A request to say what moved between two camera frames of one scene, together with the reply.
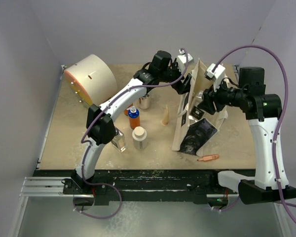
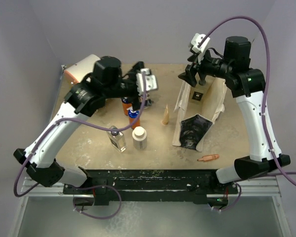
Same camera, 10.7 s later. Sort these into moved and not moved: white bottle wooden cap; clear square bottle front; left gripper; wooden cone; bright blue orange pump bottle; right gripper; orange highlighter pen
Moved: left gripper; right gripper
Not moved: bright blue orange pump bottle; clear square bottle front; orange highlighter pen; wooden cone; white bottle wooden cap
